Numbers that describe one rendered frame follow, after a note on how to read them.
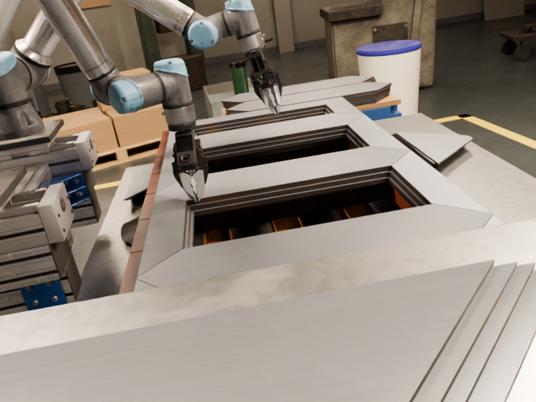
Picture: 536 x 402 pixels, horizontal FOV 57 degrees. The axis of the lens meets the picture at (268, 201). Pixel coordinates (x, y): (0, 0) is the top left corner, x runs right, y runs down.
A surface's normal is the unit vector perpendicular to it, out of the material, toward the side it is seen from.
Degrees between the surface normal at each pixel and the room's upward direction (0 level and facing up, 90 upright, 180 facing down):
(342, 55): 90
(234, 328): 0
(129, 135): 90
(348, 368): 0
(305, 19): 90
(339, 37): 90
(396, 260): 0
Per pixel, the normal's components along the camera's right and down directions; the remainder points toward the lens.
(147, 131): 0.46, 0.30
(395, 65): -0.01, 0.47
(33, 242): 0.19, 0.38
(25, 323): -0.14, -0.90
